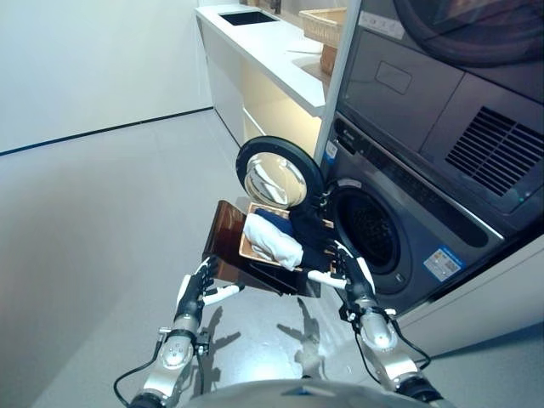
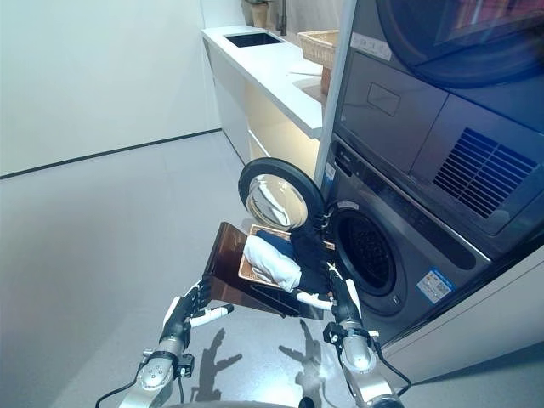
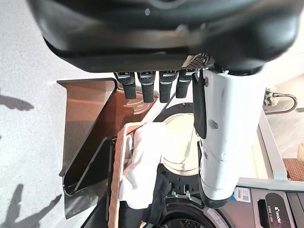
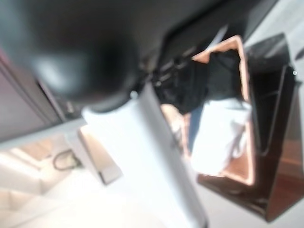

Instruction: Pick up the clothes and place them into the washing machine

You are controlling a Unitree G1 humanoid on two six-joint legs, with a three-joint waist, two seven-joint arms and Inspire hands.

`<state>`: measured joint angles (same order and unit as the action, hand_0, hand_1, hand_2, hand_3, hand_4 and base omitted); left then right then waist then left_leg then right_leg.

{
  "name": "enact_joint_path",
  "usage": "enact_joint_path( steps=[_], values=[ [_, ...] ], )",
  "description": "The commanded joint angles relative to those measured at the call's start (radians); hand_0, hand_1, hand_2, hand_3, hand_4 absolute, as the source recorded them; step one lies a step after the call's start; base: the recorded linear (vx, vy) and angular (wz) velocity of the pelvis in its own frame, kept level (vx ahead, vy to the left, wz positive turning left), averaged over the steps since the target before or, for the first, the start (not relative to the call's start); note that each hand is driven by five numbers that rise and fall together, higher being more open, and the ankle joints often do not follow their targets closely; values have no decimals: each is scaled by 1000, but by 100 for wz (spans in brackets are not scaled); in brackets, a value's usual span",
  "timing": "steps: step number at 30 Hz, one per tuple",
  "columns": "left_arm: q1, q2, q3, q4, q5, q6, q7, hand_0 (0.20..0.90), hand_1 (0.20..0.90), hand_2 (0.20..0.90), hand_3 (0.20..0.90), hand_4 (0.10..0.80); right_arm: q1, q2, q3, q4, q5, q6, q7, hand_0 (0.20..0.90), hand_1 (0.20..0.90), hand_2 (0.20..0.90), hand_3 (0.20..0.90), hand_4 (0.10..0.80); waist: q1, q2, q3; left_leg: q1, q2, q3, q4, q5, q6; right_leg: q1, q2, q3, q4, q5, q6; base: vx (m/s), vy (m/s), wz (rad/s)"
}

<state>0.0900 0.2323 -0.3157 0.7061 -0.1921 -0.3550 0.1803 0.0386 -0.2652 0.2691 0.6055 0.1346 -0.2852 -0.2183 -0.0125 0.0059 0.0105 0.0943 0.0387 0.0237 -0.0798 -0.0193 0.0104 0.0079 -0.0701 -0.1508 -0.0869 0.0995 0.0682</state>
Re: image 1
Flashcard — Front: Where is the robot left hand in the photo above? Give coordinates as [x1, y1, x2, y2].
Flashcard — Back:
[173, 257, 247, 318]

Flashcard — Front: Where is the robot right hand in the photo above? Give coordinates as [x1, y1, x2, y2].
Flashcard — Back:
[306, 240, 377, 304]

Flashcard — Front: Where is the black cloth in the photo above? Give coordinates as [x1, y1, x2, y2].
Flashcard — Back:
[289, 198, 341, 273]

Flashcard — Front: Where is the grey washing machine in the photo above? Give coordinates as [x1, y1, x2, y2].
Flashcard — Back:
[320, 110, 505, 318]

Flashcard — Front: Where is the round glass washing machine door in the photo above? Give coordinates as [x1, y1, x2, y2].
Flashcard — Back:
[235, 135, 329, 210]

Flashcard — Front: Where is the brown translucent acrylic stool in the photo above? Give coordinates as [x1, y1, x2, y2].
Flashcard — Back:
[201, 200, 322, 298]

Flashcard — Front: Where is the rectangular wicker laundry basket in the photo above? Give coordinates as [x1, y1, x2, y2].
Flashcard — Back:
[238, 201, 341, 275]

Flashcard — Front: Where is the blue white warning label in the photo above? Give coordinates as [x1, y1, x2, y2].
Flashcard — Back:
[422, 246, 467, 280]

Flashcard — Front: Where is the folded white cloth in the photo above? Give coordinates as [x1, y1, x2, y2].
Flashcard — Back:
[242, 212, 305, 271]

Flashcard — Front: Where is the folded navy blue cloth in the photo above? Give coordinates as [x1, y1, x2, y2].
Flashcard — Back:
[253, 207, 296, 236]

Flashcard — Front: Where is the grey robot torso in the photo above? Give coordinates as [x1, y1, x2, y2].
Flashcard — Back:
[186, 379, 456, 408]

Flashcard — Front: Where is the grey dryer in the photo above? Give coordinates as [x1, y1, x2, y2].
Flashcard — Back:
[337, 0, 544, 216]

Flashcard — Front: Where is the white vertical cabinet panel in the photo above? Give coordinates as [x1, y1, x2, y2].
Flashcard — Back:
[313, 0, 363, 161]

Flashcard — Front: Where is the white counter cabinet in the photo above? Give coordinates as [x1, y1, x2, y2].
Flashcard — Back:
[195, 4, 343, 159]

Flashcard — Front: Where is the light wicker tray basket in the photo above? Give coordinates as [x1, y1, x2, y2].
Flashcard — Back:
[298, 7, 348, 46]

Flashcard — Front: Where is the black recessed counter sink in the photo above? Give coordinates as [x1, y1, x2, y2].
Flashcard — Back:
[218, 10, 280, 27]

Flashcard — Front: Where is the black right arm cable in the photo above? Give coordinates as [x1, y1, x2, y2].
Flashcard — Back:
[384, 312, 433, 371]

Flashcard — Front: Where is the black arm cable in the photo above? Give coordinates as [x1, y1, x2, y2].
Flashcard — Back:
[384, 312, 433, 371]
[112, 333, 213, 407]

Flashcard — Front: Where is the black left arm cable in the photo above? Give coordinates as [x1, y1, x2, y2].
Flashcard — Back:
[112, 333, 213, 407]

